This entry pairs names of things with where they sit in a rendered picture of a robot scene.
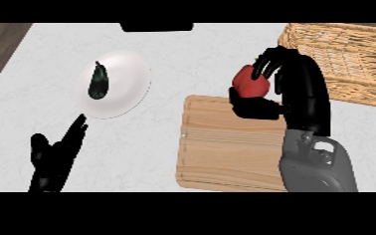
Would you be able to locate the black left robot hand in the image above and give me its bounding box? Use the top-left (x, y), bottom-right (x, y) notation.
top-left (26, 113), bottom-right (90, 193)

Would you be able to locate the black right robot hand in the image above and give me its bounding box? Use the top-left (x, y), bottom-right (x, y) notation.
top-left (227, 45), bottom-right (333, 137)

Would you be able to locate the wicker basket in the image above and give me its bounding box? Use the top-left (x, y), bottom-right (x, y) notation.
top-left (276, 23), bottom-right (376, 108)

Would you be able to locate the wooden cutting board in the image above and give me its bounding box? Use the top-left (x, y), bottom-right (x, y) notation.
top-left (175, 95), bottom-right (290, 193)

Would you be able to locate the dark eggplant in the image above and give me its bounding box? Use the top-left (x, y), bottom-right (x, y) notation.
top-left (87, 60), bottom-right (110, 101)

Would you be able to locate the white plate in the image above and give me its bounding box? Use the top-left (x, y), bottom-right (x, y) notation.
top-left (72, 50), bottom-right (153, 119)

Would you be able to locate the dark wooden cabinet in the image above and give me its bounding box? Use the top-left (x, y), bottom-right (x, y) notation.
top-left (0, 23), bottom-right (34, 73)

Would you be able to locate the black appliance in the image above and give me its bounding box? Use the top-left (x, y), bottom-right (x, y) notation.
top-left (119, 23), bottom-right (195, 33)

